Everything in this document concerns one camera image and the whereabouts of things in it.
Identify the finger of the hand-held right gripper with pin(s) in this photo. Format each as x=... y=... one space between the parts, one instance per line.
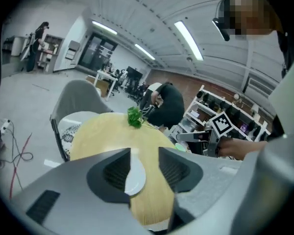
x=191 y=136

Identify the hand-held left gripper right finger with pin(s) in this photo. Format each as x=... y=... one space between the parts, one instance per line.
x=210 y=180

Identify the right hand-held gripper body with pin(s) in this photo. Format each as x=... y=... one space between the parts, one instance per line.
x=221 y=124

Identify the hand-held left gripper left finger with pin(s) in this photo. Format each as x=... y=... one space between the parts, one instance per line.
x=71 y=180

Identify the green cup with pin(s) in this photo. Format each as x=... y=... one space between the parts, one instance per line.
x=180 y=147

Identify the white saucer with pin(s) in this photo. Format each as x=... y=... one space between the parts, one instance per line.
x=137 y=175

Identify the person's right forearm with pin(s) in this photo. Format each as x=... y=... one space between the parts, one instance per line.
x=240 y=149

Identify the white storage shelf unit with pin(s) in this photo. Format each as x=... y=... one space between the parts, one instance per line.
x=210 y=106

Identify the patterned seat cushion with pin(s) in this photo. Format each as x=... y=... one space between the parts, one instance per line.
x=68 y=136

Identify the green artificial plant sprig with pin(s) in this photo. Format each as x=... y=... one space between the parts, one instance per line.
x=134 y=117

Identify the round wooden table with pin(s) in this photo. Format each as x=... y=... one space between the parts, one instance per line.
x=117 y=136

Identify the white power strip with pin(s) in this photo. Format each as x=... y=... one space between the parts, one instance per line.
x=6 y=125

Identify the black monitor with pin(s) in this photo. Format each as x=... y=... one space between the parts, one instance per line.
x=134 y=72

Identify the grey shell chair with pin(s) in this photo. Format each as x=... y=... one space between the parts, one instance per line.
x=76 y=94

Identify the ceiling light panel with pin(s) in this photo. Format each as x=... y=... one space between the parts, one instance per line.
x=144 y=51
x=105 y=27
x=188 y=40

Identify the cardboard box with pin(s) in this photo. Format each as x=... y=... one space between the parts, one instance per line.
x=98 y=87

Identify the person's black shirt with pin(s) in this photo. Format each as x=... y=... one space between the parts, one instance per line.
x=287 y=53

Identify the white desk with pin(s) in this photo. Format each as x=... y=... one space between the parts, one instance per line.
x=105 y=76

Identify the person's head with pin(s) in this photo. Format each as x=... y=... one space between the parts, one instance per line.
x=250 y=13

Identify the black double door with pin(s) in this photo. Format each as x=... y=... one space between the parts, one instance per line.
x=98 y=50

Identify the grey drawer cabinet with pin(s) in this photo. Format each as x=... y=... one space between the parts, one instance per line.
x=72 y=49

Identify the wooden shelf cabinet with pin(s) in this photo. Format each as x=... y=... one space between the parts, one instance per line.
x=51 y=50

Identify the wall air conditioner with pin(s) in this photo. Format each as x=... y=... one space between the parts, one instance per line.
x=259 y=87

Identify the black head-mounted camera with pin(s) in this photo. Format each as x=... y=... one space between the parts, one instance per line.
x=221 y=29

